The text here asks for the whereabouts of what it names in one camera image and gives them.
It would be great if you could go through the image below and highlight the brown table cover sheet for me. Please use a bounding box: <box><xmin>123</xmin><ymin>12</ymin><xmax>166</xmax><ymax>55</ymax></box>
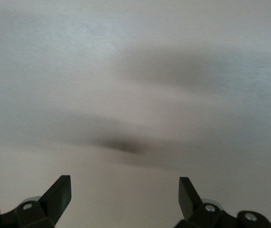
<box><xmin>0</xmin><ymin>0</ymin><xmax>271</xmax><ymax>228</ymax></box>

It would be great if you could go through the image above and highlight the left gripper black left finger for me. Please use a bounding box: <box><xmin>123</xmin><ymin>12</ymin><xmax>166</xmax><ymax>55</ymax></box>
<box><xmin>0</xmin><ymin>175</ymin><xmax>72</xmax><ymax>228</ymax></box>

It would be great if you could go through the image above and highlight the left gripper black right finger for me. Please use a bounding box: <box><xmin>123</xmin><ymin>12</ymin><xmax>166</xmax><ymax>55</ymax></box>
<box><xmin>173</xmin><ymin>177</ymin><xmax>271</xmax><ymax>228</ymax></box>

